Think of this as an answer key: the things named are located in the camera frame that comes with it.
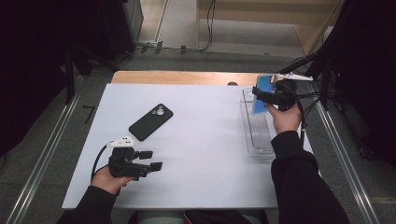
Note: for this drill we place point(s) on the black phone case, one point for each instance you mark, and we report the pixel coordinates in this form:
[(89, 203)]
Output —
[(149, 123)]

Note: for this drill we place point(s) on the aluminium floor rail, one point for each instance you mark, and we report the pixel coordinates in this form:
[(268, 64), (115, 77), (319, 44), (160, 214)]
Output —
[(345, 158), (46, 155)]

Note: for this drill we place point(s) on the clear plastic rack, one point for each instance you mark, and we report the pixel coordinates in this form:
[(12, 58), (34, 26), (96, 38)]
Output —
[(258, 133)]

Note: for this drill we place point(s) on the blue phone case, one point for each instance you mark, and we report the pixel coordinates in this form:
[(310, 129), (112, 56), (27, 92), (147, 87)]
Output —
[(264, 82)]

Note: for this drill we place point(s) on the person's left hand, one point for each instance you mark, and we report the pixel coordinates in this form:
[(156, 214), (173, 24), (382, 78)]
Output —
[(107, 182)]

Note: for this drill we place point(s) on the person's right hand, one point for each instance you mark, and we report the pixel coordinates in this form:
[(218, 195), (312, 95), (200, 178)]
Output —
[(285, 119)]

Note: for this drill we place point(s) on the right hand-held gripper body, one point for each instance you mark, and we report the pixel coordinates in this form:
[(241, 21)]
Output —
[(285, 93)]

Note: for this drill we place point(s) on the wooden shelf unit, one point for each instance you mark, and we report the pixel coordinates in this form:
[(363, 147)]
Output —
[(311, 18)]

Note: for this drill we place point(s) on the black metal stand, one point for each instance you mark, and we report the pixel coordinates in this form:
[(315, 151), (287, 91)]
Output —
[(70, 77), (325, 62)]

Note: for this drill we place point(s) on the dark cabinet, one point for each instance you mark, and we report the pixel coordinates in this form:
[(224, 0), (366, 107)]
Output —
[(124, 28)]

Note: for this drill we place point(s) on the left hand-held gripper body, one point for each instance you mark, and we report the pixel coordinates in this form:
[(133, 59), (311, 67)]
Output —
[(124, 165)]

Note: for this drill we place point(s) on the white board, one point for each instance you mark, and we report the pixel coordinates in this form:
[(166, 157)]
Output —
[(202, 174)]

